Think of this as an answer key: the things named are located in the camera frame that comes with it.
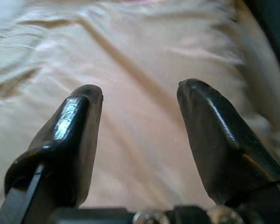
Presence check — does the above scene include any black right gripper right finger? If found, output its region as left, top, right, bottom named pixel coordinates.
left=176, top=78, right=280, bottom=207

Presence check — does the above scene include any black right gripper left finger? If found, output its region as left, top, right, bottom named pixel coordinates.
left=0, top=84, right=105, bottom=224

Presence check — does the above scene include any grey floral bed sheet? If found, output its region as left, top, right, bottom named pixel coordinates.
left=0, top=0, right=280, bottom=210

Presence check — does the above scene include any dark grey padded headboard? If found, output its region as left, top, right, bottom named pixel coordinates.
left=244, top=0, right=280, bottom=80

